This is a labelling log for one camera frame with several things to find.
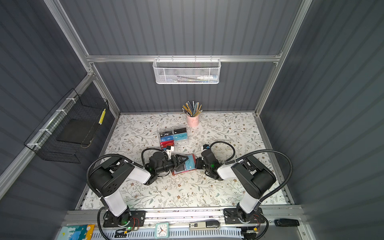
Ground black card in organizer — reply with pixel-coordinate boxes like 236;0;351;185
159;131;173;138

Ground red leather card holder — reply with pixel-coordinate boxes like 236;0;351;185
172;154;197;176

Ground coloured pencils bundle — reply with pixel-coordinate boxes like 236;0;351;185
182;101;203;118

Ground white wire wall basket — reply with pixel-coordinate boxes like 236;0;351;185
153;60;222;85

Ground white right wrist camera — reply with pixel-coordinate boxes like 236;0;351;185
203;144;211;151

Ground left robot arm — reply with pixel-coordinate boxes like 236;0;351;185
86;148;189;227

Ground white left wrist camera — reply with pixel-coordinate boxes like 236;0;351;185
166;146;175;160

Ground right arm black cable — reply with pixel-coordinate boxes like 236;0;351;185
209;140;293;203

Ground blue card in organizer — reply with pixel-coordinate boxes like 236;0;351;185
160;136;174;142

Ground teal card in organizer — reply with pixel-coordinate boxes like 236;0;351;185
173;133;188;142

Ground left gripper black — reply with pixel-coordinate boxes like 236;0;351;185
155;154;188;176

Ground silver black usb device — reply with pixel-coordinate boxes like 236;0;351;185
189;220;221;231

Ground yellow tag on basket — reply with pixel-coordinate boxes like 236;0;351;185
98;109;106;125

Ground red card in organizer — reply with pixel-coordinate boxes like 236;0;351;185
160;140;175;149

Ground black wire side basket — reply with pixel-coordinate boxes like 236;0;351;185
24;91;109;164

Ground colourful picture book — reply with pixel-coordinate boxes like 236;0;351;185
57;225;95;240

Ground small teal desk clock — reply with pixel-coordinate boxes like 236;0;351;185
155;223;170;239

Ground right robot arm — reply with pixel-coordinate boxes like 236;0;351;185
196;149;282;223

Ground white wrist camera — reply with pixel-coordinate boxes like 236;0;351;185
166;146;175;160
203;144;211;151

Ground black remote on rail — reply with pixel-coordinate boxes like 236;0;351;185
274;219;300;227

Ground teal card in holder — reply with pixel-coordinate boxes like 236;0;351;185
185;155;196;171

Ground clear acrylic card organizer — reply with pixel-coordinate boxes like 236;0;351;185
158;126;189;149

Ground pens in white basket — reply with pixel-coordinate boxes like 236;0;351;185
177;75;219;84

